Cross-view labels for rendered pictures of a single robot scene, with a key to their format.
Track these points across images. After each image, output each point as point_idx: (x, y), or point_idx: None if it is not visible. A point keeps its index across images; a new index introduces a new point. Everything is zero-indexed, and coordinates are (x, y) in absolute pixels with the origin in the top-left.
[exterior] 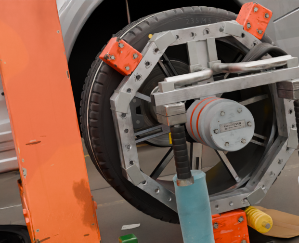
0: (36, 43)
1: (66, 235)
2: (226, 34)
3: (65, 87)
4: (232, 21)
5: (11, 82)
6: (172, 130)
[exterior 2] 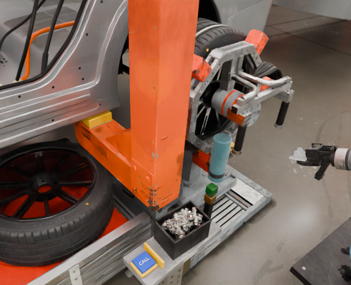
0: (179, 76)
1: (168, 183)
2: (248, 53)
3: (186, 102)
4: (252, 44)
5: (161, 103)
6: (242, 128)
